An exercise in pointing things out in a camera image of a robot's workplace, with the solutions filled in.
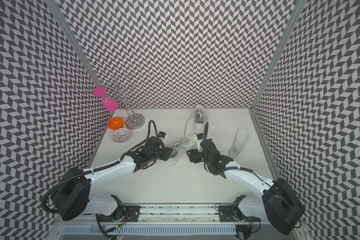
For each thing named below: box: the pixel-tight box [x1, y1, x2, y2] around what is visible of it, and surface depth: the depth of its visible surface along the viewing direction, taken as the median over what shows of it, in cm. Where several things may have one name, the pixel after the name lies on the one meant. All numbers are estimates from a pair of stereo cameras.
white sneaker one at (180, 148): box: [164, 133, 199, 165], surface depth 88 cm
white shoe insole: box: [229, 127, 249, 159], surface depth 101 cm
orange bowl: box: [107, 116, 124, 131], surface depth 107 cm
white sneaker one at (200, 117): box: [193, 104, 208, 134], surface depth 104 cm
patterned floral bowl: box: [111, 127, 131, 143], surface depth 103 cm
